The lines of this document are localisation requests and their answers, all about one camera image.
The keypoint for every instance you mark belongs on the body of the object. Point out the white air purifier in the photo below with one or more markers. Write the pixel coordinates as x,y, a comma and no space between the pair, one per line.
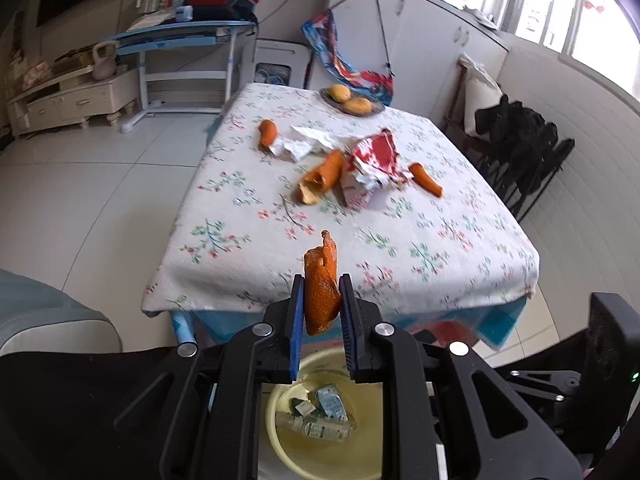
280,52

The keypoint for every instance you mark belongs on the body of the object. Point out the woven fruit plate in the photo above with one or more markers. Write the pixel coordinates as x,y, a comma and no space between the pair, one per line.
336,106

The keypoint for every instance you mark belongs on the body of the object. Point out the yellow plastic basin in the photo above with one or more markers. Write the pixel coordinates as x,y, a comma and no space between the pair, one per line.
320,460

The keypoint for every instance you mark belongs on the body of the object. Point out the small green packet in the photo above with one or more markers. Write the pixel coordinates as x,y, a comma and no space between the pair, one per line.
300,406

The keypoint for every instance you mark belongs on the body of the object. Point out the yellow mango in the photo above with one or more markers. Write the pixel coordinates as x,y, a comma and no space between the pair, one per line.
359,105
340,93

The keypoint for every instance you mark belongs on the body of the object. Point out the white cabinet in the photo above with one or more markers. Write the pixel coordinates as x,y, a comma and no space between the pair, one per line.
430,50

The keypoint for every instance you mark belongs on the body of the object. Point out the white papers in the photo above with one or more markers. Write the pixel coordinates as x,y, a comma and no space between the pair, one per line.
147,21

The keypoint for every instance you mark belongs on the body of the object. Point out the small blue box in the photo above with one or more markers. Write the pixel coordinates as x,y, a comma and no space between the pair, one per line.
184,13

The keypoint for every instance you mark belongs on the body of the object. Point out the clear plastic bottle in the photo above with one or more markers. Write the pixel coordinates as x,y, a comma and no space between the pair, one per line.
320,430

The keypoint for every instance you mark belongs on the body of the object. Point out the white tissue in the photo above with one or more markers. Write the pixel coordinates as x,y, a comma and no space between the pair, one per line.
300,145

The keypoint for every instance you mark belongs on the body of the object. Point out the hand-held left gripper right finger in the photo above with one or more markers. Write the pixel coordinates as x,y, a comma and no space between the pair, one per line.
348,330

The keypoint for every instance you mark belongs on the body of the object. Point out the brown wooden chair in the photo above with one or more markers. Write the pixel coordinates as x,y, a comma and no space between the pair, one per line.
457,132

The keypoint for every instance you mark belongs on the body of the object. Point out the light blue drink carton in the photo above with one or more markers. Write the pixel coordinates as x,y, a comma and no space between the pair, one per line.
332,402

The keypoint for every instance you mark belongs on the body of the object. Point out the red and white wrapper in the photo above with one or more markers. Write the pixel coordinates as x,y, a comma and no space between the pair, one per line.
375,157

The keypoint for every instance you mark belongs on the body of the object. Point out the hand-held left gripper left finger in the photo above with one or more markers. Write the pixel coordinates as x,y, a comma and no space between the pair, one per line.
297,330

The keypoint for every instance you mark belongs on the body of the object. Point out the blue study desk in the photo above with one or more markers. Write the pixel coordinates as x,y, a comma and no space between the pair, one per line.
165,40

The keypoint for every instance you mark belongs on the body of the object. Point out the cream television stand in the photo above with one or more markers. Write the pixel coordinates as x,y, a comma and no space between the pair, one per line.
75,100

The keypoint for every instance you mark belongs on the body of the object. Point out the black jacket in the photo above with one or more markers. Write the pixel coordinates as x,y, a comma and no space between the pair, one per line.
515,125

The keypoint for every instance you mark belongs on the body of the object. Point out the curled orange peel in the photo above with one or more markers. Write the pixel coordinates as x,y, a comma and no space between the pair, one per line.
320,290

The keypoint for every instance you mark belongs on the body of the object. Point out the black folding chair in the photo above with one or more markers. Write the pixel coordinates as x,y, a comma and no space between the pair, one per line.
545,170

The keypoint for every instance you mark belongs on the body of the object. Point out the pointed orange peel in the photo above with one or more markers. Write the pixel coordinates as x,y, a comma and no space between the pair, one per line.
268,132

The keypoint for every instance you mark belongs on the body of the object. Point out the brown flat box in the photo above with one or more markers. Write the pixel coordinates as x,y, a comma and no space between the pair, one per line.
72,60

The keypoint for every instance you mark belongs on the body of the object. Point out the light grey chair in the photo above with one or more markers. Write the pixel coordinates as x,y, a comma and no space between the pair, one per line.
50,320

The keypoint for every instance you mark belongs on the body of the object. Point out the floral tablecloth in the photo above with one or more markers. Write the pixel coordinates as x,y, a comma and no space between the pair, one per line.
240,260

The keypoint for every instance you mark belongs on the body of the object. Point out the long orange peel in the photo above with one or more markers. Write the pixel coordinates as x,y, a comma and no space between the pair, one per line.
325,175

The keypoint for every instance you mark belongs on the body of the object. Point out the small orange peel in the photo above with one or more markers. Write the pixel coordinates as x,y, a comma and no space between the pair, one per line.
425,177

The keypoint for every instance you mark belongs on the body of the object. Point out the white sneakers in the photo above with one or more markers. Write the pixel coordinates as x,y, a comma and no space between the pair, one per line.
480,15

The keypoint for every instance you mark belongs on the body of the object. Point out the pink kettlebell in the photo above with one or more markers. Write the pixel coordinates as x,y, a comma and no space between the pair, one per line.
105,67

